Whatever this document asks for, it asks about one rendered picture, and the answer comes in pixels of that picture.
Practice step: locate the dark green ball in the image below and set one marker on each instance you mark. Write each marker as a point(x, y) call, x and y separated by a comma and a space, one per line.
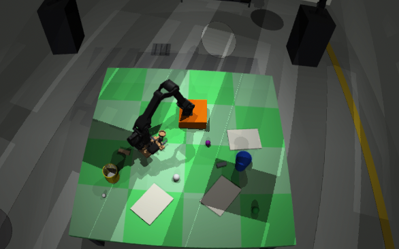
point(255, 210)

